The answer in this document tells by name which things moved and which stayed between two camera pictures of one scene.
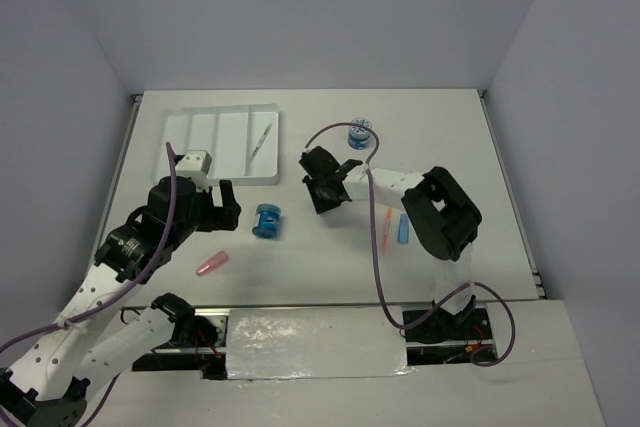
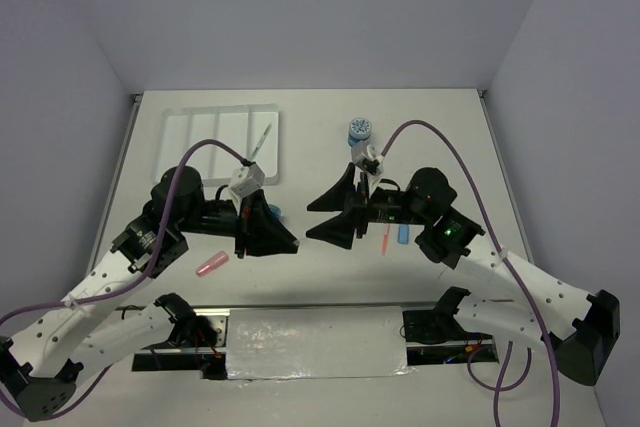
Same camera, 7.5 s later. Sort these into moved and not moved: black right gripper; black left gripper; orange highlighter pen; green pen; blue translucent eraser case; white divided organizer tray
Moved: black right gripper; black left gripper
Not moved: orange highlighter pen; green pen; blue translucent eraser case; white divided organizer tray
